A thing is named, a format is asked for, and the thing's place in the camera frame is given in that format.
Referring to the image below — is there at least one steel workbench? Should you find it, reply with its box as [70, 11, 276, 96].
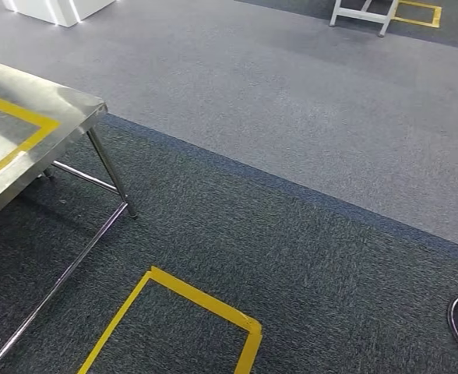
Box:
[0, 56, 138, 374]

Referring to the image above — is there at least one yellow tape square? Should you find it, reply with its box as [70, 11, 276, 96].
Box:
[77, 266, 263, 374]
[393, 0, 443, 29]

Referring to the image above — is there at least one white lit display block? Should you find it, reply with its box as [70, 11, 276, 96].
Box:
[52, 0, 117, 28]
[2, 0, 58, 26]

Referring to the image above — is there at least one white frame table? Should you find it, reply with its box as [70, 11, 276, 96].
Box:
[329, 0, 401, 38]

